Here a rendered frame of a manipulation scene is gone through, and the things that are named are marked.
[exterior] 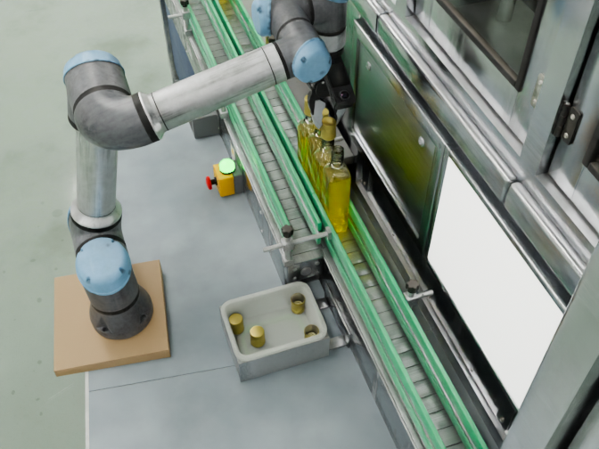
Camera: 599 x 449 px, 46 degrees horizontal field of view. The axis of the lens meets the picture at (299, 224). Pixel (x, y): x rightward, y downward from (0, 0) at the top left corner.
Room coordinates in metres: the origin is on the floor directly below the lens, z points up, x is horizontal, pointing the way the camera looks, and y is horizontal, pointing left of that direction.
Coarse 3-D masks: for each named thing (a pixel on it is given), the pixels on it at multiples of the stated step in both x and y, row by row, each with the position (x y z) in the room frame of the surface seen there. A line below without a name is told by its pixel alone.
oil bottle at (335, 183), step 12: (324, 168) 1.22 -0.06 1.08; (348, 168) 1.22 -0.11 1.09; (324, 180) 1.22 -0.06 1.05; (336, 180) 1.19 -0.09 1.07; (348, 180) 1.20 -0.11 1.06; (324, 192) 1.21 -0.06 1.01; (336, 192) 1.19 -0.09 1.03; (348, 192) 1.20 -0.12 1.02; (324, 204) 1.21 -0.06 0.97; (336, 204) 1.19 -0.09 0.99; (348, 204) 1.20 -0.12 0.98; (336, 216) 1.19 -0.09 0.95; (348, 216) 1.21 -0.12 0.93; (336, 228) 1.20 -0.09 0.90
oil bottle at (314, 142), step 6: (312, 132) 1.35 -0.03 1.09; (312, 138) 1.32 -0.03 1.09; (318, 138) 1.32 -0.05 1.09; (312, 144) 1.31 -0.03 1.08; (318, 144) 1.31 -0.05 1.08; (312, 150) 1.31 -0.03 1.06; (312, 156) 1.31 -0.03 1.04; (312, 162) 1.31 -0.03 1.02; (312, 168) 1.31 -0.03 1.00; (312, 174) 1.31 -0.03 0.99; (312, 180) 1.30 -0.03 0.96
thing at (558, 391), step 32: (576, 288) 0.28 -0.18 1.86; (576, 320) 0.27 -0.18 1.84; (576, 352) 0.26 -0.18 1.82; (544, 384) 0.27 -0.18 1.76; (576, 384) 0.25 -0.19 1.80; (544, 416) 0.26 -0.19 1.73; (576, 416) 0.25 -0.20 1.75; (512, 448) 0.27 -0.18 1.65; (544, 448) 0.24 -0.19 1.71; (576, 448) 0.24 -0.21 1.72
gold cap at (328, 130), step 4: (324, 120) 1.28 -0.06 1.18; (328, 120) 1.28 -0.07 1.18; (332, 120) 1.28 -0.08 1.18; (324, 124) 1.27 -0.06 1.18; (328, 124) 1.27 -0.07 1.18; (332, 124) 1.27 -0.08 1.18; (324, 128) 1.26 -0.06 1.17; (328, 128) 1.26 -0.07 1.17; (332, 128) 1.26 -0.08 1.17; (324, 132) 1.26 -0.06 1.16; (328, 132) 1.26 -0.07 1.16; (332, 132) 1.26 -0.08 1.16; (324, 136) 1.26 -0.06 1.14; (328, 136) 1.26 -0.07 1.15; (332, 136) 1.26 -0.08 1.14; (328, 140) 1.26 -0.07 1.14
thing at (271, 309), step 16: (288, 288) 1.06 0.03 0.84; (304, 288) 1.06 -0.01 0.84; (224, 304) 1.01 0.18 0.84; (240, 304) 1.02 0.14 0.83; (256, 304) 1.03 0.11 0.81; (272, 304) 1.04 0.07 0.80; (288, 304) 1.05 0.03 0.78; (224, 320) 0.96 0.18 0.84; (256, 320) 1.01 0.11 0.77; (272, 320) 1.01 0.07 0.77; (288, 320) 1.01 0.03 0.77; (304, 320) 1.01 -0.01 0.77; (320, 320) 0.96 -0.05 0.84; (240, 336) 0.96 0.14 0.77; (272, 336) 0.96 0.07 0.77; (288, 336) 0.96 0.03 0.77; (320, 336) 0.92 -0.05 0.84; (240, 352) 0.92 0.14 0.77; (256, 352) 0.92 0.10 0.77; (272, 352) 0.87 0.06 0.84
